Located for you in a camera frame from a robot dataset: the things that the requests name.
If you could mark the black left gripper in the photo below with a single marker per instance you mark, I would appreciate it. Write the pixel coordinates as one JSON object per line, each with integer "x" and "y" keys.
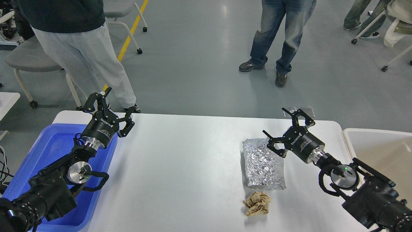
{"x": 101, "y": 127}

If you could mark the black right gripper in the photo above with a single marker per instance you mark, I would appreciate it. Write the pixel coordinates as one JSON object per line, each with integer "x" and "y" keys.
{"x": 297, "y": 138}

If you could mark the silver foil bag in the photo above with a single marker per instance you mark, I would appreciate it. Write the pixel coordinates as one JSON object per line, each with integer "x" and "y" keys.
{"x": 263, "y": 168}

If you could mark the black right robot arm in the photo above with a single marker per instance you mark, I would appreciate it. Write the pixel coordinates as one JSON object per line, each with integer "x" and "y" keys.
{"x": 368, "y": 195}

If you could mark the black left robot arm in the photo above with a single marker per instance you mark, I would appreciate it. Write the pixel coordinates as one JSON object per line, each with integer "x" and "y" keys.
{"x": 53, "y": 189}

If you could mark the left metal floor plate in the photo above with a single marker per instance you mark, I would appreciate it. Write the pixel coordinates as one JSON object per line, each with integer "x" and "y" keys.
{"x": 288, "y": 109}

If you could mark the metal floor plate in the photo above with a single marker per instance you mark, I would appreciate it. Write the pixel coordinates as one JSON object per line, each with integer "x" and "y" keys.
{"x": 288, "y": 109}
{"x": 309, "y": 111}

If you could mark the right metal floor plate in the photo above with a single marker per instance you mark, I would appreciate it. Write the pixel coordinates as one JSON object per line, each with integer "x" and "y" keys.
{"x": 309, "y": 111}

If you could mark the crumpled brown paper ball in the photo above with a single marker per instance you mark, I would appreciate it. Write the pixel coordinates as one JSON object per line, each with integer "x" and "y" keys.
{"x": 257, "y": 204}

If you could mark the person in grey sweatpants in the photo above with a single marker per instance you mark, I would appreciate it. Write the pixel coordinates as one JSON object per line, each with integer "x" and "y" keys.
{"x": 75, "y": 35}

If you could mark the white plastic bin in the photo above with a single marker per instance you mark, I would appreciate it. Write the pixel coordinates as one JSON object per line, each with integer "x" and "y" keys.
{"x": 389, "y": 152}

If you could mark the grey office chair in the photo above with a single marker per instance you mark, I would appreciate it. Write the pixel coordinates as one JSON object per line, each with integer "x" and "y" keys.
{"x": 29, "y": 56}

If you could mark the white side table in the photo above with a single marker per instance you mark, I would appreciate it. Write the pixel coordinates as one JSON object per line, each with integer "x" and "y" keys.
{"x": 7, "y": 101}

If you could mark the grey chair with white legs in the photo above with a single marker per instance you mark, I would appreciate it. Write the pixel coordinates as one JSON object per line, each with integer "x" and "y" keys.
{"x": 115, "y": 9}

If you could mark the white chair at right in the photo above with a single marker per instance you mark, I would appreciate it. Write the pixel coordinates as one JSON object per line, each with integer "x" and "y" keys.
{"x": 398, "y": 11}

